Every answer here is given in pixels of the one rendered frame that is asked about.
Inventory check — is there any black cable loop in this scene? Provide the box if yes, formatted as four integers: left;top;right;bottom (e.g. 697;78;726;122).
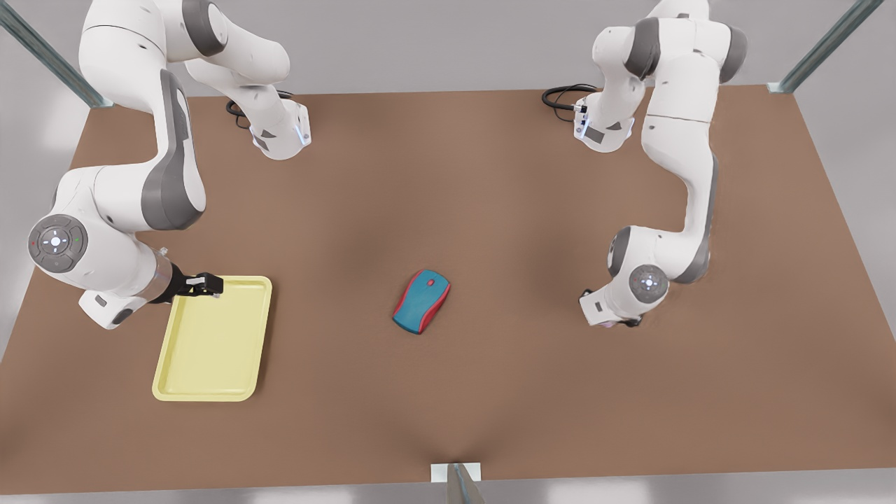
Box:
541;83;601;125
225;89;296;132

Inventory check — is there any blue and red computer mouse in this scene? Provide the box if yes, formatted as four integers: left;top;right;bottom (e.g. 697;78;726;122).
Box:
391;269;452;336

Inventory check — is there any silver frame post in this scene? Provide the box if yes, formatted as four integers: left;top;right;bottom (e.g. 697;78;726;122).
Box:
766;0;887;95
430;462;485;504
0;0;114;110

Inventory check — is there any yellow plastic tray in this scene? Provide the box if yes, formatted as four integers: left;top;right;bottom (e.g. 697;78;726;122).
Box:
152;276;273;403

